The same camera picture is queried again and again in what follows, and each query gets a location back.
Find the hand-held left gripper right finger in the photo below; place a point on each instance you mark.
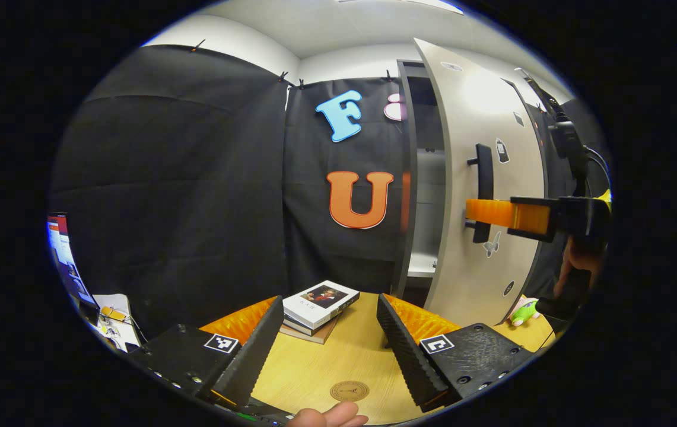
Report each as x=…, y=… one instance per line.
x=406, y=350

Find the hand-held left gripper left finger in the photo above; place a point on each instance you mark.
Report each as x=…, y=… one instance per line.
x=261, y=350

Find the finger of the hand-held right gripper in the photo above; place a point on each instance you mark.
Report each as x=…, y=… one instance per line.
x=486, y=213

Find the beige cabinet door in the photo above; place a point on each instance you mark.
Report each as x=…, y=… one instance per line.
x=480, y=107

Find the thin dark book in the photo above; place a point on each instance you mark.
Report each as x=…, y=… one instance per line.
x=305, y=330

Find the brown book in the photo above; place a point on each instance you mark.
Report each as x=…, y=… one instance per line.
x=311, y=339

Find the green and pink plush toy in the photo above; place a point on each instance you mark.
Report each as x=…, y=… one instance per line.
x=525, y=311

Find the black backdrop cloth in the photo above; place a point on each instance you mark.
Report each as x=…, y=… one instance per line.
x=166, y=178

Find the computer monitor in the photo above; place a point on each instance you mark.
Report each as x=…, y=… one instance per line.
x=65, y=255

